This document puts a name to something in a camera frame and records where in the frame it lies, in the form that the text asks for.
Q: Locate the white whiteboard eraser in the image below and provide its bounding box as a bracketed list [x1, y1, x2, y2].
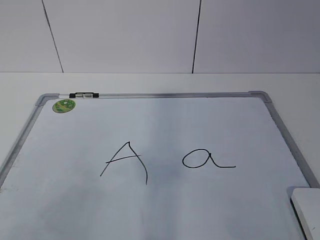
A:
[291, 188, 320, 240]

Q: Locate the black silver hanging clip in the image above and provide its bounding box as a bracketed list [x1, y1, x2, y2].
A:
[69, 92, 100, 99]

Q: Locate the round green sticker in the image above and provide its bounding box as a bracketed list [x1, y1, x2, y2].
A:
[52, 99, 76, 114]

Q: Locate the white whiteboard with aluminium frame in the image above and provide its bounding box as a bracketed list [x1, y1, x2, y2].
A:
[0, 91, 320, 240]

